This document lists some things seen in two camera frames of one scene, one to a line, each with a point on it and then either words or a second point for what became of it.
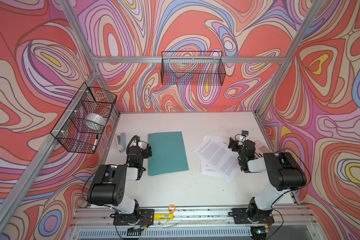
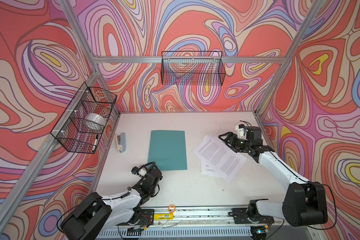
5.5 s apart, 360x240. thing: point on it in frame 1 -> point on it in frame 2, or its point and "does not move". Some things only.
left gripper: x=144 y=152 -> x=157 y=170
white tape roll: x=95 y=119 does not move
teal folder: x=167 y=153 does not move
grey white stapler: x=120 y=141 does not move
